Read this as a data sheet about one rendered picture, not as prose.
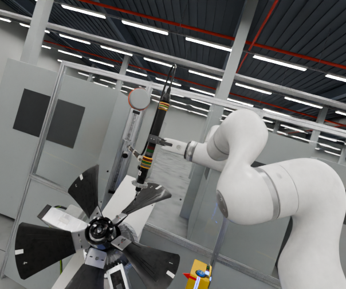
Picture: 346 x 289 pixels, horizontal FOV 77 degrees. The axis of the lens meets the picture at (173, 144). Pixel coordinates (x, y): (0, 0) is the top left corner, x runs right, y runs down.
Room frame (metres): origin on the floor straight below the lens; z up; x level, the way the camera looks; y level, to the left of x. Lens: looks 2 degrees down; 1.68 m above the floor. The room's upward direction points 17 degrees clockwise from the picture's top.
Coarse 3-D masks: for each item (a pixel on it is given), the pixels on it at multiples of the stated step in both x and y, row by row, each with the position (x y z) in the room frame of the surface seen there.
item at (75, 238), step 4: (72, 232) 0.92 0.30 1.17; (76, 232) 0.92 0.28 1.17; (80, 232) 0.93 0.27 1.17; (84, 232) 0.93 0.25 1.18; (72, 236) 0.92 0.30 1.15; (76, 236) 0.93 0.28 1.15; (80, 236) 0.93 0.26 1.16; (84, 236) 0.93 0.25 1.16; (76, 240) 0.93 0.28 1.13; (84, 240) 0.93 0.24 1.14; (76, 244) 0.93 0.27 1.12; (80, 244) 0.93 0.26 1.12; (84, 244) 0.94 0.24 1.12; (88, 244) 0.94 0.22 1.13; (76, 248) 0.93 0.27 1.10; (80, 248) 0.93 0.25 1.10; (84, 248) 0.94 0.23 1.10
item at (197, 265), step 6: (198, 264) 1.16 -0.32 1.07; (204, 264) 1.17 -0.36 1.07; (192, 270) 1.09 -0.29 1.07; (204, 270) 1.12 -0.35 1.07; (210, 270) 1.14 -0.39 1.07; (198, 276) 1.05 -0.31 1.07; (204, 276) 1.06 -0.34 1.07; (192, 282) 1.05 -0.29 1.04; (204, 282) 1.03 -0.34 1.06; (186, 288) 1.05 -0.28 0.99; (192, 288) 1.05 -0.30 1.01; (198, 288) 1.04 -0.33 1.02; (204, 288) 1.03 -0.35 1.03
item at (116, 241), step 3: (117, 237) 0.94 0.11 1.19; (120, 237) 0.96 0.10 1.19; (123, 237) 0.96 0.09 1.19; (114, 240) 0.91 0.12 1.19; (117, 240) 0.93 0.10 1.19; (120, 240) 0.93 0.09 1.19; (126, 240) 0.95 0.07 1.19; (129, 240) 0.96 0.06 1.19; (111, 243) 0.89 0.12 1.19; (114, 243) 0.90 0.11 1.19; (117, 243) 0.91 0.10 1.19; (120, 243) 0.91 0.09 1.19; (123, 243) 0.92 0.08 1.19; (126, 243) 0.93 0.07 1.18; (129, 243) 0.94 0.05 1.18; (117, 246) 0.88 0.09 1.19; (120, 246) 0.89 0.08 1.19; (123, 246) 0.90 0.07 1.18; (126, 246) 0.91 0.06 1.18; (120, 249) 0.88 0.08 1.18
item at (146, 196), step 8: (152, 184) 1.16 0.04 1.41; (144, 192) 1.12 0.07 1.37; (152, 192) 1.08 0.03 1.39; (160, 192) 1.06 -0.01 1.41; (168, 192) 1.05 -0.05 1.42; (136, 200) 1.08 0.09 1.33; (144, 200) 1.03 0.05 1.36; (152, 200) 1.02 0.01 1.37; (160, 200) 1.01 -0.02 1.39; (128, 208) 1.03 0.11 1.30; (136, 208) 0.99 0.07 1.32
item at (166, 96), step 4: (168, 88) 0.92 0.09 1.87; (168, 92) 0.92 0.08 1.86; (164, 96) 0.91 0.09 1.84; (168, 96) 0.91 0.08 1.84; (164, 100) 0.91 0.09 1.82; (168, 100) 0.91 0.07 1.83; (140, 168) 0.92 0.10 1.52; (144, 168) 0.91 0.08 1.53; (140, 172) 0.91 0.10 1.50; (144, 172) 0.91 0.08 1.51; (140, 176) 0.91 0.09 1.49; (144, 176) 0.91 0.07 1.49; (140, 180) 0.91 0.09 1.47; (144, 180) 0.92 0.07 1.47; (136, 188) 0.91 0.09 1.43; (140, 188) 0.92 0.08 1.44
